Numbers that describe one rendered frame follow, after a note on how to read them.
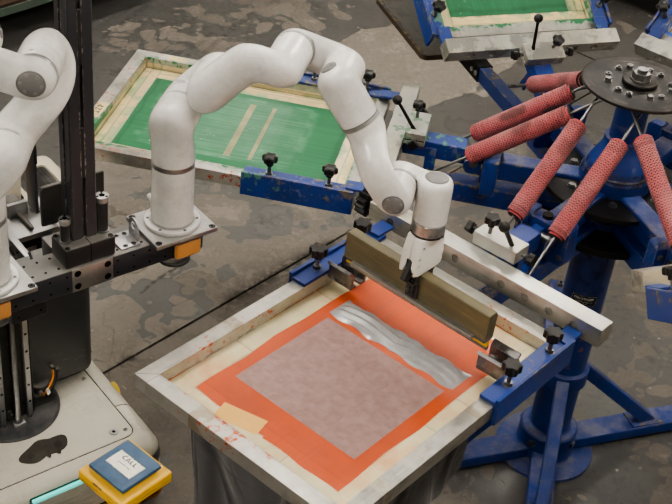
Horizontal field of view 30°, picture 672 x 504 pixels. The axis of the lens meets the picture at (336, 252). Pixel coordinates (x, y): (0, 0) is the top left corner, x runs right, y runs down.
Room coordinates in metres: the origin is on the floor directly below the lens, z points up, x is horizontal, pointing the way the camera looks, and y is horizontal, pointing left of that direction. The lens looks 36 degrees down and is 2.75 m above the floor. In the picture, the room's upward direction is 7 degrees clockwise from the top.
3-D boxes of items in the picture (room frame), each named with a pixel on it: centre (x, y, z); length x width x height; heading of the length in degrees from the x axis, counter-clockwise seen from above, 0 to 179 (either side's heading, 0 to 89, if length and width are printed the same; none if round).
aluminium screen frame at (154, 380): (2.07, -0.08, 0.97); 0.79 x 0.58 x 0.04; 142
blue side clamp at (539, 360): (2.09, -0.45, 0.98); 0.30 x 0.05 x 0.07; 142
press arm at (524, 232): (2.52, -0.43, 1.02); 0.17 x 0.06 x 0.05; 142
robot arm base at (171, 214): (2.31, 0.38, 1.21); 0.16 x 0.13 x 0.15; 41
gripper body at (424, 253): (2.22, -0.19, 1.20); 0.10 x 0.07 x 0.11; 142
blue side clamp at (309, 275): (2.43, -0.01, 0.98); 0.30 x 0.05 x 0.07; 142
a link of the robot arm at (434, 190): (2.23, -0.16, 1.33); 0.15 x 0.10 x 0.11; 82
